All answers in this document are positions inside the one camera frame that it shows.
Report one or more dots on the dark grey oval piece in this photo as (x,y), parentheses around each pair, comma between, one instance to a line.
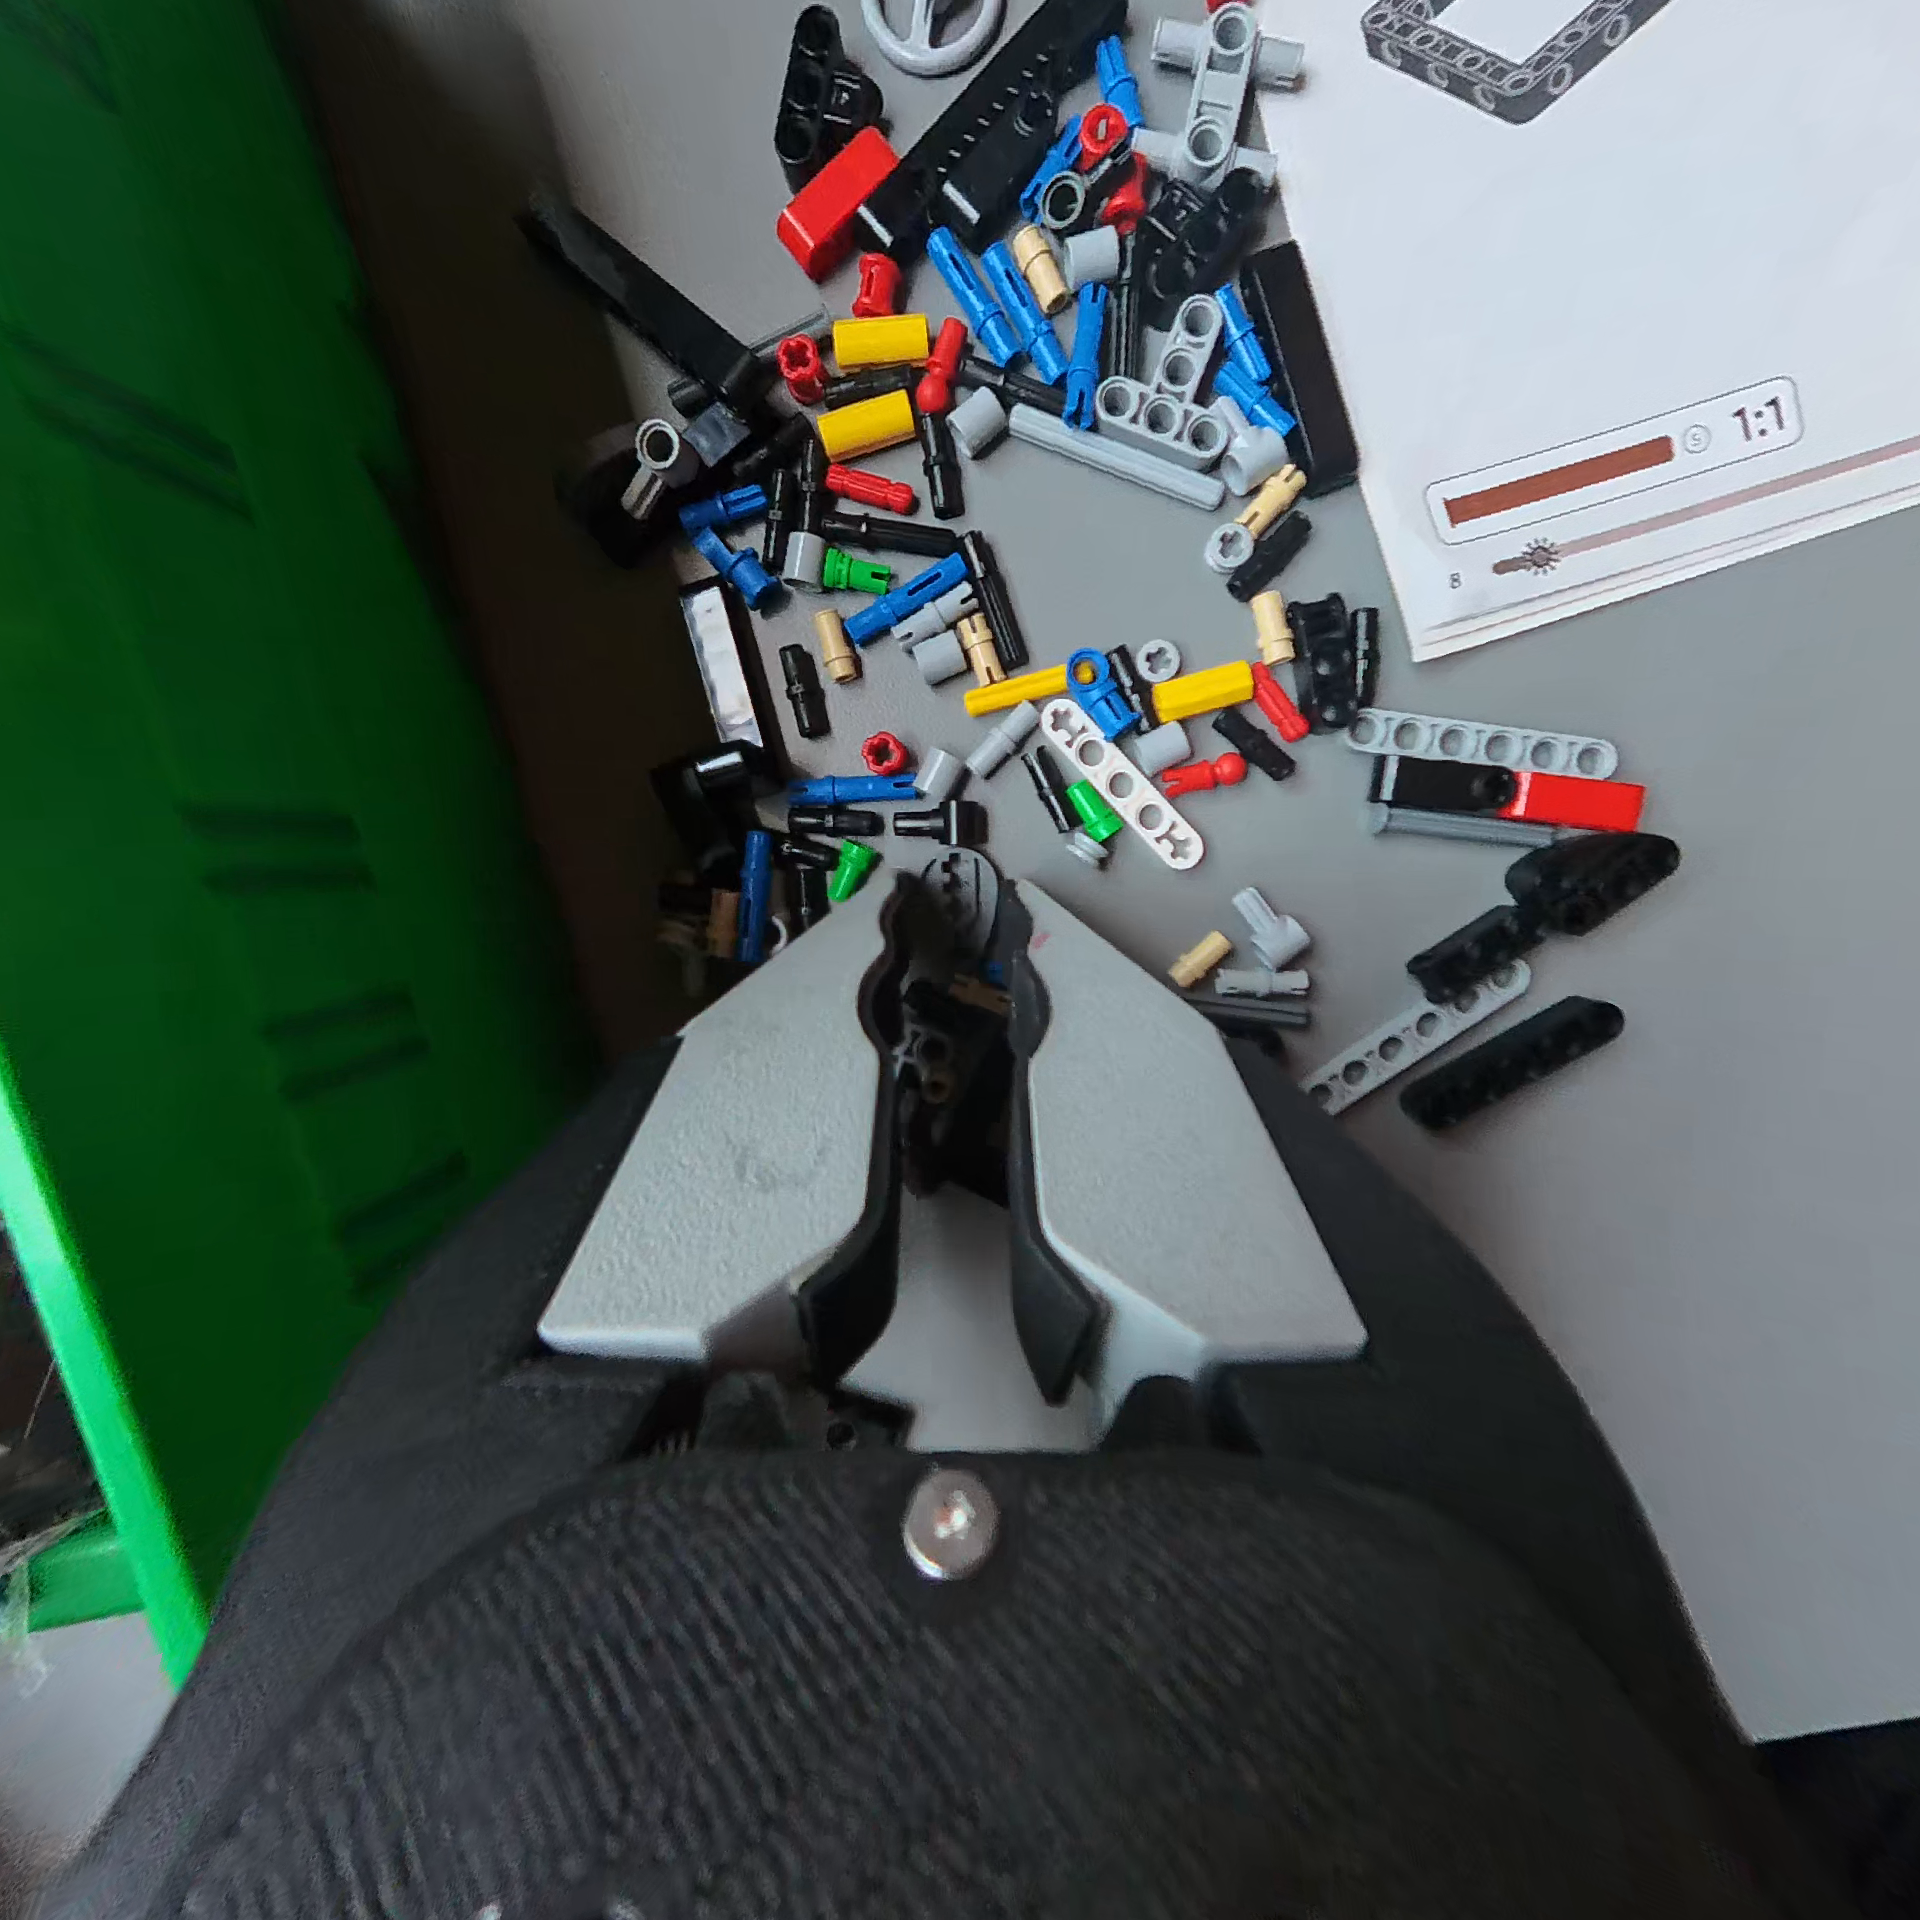
(968,892)

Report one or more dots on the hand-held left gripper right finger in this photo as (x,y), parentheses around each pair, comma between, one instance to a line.
(1184,1200)

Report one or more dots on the white instruction booklet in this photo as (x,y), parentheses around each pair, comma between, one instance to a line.
(1575,270)

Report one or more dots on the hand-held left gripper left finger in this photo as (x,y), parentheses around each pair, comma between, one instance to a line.
(734,1184)

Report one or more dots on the green plastic bin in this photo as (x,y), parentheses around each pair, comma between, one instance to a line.
(224,675)

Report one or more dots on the pile of plastic building pieces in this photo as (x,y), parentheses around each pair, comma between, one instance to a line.
(869,342)

